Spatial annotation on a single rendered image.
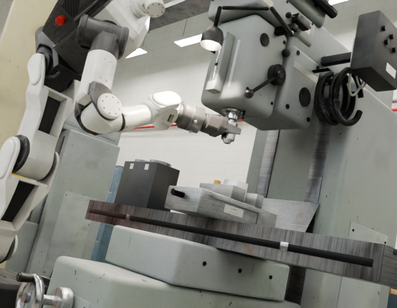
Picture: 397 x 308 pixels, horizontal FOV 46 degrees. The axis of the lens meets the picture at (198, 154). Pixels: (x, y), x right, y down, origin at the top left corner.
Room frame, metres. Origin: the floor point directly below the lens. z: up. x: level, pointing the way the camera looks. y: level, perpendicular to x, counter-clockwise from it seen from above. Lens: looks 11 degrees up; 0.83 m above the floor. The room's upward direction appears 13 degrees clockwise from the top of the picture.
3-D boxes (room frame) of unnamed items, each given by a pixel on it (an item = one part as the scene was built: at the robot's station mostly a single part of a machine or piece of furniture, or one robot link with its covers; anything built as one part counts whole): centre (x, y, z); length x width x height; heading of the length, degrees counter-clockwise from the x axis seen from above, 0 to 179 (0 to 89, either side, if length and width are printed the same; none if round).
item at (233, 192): (1.43, -0.10, 1.01); 0.15 x 0.06 x 0.04; 41
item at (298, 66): (1.66, -0.24, 1.47); 0.24 x 0.19 x 0.26; 41
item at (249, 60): (1.53, -0.09, 1.47); 0.21 x 0.19 x 0.32; 41
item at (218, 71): (1.46, 0.00, 1.45); 0.04 x 0.04 x 0.21; 41
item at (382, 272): (1.51, -0.10, 0.88); 1.24 x 0.23 x 0.08; 41
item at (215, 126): (1.51, 0.00, 1.24); 0.13 x 0.12 x 0.10; 16
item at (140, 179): (1.85, 0.17, 1.02); 0.22 x 0.12 x 0.20; 42
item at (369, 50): (1.47, -0.53, 1.62); 0.20 x 0.09 x 0.21; 131
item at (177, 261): (1.53, -0.09, 0.78); 0.50 x 0.35 x 0.12; 131
